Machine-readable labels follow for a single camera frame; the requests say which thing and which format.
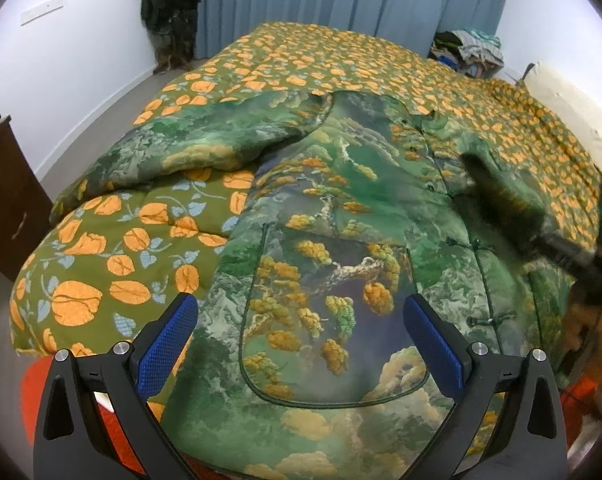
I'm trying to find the olive quilt with orange flowers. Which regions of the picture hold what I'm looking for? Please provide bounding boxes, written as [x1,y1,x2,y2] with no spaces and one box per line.
[8,21,602,361]

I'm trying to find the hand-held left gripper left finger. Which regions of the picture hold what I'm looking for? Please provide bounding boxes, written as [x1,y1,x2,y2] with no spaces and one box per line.
[32,292,199,480]

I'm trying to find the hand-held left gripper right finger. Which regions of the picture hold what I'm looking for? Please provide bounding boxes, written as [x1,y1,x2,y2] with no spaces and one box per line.
[402,294,568,480]

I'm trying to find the dark brown wooden cabinet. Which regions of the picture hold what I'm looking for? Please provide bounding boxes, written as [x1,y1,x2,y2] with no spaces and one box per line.
[0,115,55,282]

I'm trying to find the white wall strip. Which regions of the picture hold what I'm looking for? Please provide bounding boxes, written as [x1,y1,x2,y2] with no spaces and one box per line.
[20,0,66,26]

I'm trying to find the green landscape print padded jacket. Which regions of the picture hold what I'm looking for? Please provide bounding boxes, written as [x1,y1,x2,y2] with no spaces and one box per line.
[51,89,572,480]

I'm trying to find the red cloth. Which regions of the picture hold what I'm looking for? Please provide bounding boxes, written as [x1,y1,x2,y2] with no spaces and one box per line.
[20,357,149,480]

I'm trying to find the cream headboard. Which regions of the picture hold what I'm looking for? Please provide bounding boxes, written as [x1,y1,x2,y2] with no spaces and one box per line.
[523,61,602,181]

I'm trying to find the dark hanging clothes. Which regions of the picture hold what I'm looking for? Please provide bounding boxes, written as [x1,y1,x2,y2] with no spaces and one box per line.
[141,0,203,75]

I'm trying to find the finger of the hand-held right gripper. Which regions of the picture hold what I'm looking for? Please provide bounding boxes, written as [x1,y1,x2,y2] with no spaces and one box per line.
[460,151,552,257]

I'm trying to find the person's right hand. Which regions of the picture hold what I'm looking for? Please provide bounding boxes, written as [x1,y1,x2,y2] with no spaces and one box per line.
[561,282,602,361]

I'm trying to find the pile of clothes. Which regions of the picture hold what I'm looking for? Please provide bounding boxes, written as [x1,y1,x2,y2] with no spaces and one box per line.
[428,29,504,79]

